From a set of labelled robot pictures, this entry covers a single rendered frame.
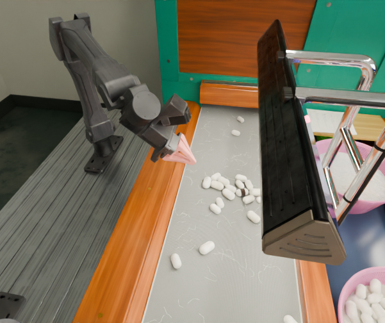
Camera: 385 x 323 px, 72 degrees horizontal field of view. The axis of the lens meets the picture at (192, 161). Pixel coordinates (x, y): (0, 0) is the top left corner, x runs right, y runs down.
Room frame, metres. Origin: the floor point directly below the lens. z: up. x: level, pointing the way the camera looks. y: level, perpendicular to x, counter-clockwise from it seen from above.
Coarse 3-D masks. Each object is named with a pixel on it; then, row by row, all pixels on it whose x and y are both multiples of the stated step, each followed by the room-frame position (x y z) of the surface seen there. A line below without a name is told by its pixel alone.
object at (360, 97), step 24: (288, 96) 0.35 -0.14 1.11; (312, 96) 0.34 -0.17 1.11; (336, 96) 0.34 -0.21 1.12; (360, 96) 0.34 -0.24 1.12; (384, 96) 0.33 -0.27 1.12; (336, 144) 0.47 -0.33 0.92; (384, 144) 0.32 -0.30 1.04; (360, 168) 0.34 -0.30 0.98; (336, 192) 0.39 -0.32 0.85; (360, 192) 0.32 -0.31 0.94; (336, 216) 0.33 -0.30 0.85
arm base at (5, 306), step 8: (0, 296) 0.23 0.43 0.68; (8, 296) 0.23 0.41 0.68; (16, 296) 0.23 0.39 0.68; (0, 304) 0.21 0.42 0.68; (8, 304) 0.21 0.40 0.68; (16, 304) 0.21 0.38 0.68; (24, 304) 0.22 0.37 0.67; (0, 312) 0.20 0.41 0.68; (8, 312) 0.20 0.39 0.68; (16, 312) 0.20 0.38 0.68
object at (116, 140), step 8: (112, 136) 0.82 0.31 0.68; (120, 136) 0.82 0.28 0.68; (96, 144) 0.70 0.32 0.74; (104, 144) 0.70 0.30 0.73; (112, 144) 0.77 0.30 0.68; (96, 152) 0.70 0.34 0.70; (104, 152) 0.70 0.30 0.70; (112, 152) 0.72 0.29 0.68; (96, 160) 0.68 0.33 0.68; (104, 160) 0.68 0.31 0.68; (88, 168) 0.65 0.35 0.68; (96, 168) 0.64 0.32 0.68; (104, 168) 0.64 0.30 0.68
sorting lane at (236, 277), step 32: (224, 128) 0.79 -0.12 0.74; (256, 128) 0.79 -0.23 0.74; (224, 160) 0.62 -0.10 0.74; (256, 160) 0.62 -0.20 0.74; (192, 192) 0.48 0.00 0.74; (192, 224) 0.38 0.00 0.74; (224, 224) 0.38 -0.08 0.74; (256, 224) 0.38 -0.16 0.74; (160, 256) 0.29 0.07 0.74; (192, 256) 0.29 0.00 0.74; (224, 256) 0.29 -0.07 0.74; (256, 256) 0.29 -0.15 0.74; (160, 288) 0.22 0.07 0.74; (192, 288) 0.22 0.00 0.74; (224, 288) 0.22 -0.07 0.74; (256, 288) 0.22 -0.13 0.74; (288, 288) 0.22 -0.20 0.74; (160, 320) 0.16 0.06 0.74; (192, 320) 0.16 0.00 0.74; (224, 320) 0.16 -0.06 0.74; (256, 320) 0.16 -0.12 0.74
